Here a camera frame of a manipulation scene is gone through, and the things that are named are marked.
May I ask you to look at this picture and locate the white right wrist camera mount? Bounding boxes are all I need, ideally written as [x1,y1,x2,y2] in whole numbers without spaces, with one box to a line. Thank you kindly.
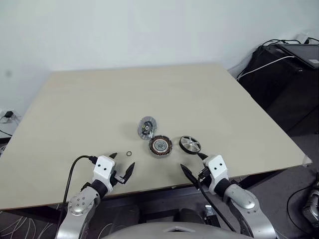
[202,154,230,195]

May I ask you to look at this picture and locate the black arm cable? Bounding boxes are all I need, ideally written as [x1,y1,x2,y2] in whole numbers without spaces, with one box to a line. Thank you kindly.
[198,169,235,233]
[59,155,98,218]

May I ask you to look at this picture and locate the white cable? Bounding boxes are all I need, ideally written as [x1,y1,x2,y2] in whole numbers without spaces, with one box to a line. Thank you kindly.
[236,55,297,81]

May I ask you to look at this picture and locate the dark rounded shape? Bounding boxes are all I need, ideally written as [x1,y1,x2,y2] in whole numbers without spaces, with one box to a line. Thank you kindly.
[178,207,205,223]

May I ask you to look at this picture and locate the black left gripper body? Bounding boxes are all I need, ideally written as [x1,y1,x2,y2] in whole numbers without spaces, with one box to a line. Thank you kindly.
[110,164,126,187]

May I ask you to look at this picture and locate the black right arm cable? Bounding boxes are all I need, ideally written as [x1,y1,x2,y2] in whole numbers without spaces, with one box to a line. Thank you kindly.
[198,169,235,233]

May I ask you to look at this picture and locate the black floor cable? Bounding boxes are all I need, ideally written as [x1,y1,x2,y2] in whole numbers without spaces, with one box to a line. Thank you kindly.
[286,183,318,235]

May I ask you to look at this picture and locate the small metal bracket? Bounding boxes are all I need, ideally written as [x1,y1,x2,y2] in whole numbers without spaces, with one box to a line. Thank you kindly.
[204,205,215,220]

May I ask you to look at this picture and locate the spoked silver motor rotor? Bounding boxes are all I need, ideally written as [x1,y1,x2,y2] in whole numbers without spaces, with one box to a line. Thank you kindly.
[178,135,201,154]

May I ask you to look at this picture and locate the white wall power strip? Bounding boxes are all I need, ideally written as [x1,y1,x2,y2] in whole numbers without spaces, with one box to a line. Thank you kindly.
[0,108,21,124]

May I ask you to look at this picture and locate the black flat device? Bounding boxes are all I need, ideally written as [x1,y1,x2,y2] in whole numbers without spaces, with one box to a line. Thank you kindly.
[278,43,319,70]

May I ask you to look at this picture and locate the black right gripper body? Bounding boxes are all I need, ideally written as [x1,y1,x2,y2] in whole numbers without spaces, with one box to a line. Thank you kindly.
[197,166,212,192]

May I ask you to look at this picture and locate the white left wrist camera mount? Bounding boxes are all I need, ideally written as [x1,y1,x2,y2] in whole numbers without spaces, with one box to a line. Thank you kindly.
[93,155,117,187]

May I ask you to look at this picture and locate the grey metal machine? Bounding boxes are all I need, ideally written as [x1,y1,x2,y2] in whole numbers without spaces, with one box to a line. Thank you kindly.
[302,181,319,225]

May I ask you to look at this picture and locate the black cable bundle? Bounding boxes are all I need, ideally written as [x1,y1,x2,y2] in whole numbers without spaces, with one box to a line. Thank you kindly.
[261,37,319,48]

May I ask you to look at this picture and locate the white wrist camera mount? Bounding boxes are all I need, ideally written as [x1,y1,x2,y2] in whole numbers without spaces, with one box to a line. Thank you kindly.
[202,154,230,195]
[93,155,117,187]

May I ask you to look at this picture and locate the motor stator copper windings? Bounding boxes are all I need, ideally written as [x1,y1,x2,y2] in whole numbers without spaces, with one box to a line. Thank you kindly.
[148,135,173,159]

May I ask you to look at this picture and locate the white power adapter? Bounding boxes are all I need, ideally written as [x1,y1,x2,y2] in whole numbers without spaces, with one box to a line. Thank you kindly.
[296,31,310,45]

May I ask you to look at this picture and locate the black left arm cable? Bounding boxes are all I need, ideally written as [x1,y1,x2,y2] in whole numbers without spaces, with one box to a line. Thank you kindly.
[59,155,98,218]

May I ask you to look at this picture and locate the large black cabinet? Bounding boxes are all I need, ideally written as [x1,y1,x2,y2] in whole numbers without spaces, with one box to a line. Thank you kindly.
[236,42,319,137]

